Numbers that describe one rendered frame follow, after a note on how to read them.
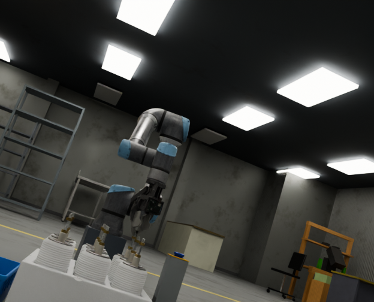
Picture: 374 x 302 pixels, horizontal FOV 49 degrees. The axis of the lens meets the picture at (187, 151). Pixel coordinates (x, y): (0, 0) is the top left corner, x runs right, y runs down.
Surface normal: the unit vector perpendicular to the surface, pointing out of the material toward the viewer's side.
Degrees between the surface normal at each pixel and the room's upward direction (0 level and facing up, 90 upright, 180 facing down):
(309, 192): 90
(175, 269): 90
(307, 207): 90
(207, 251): 90
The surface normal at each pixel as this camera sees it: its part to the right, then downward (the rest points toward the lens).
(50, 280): 0.24, -0.14
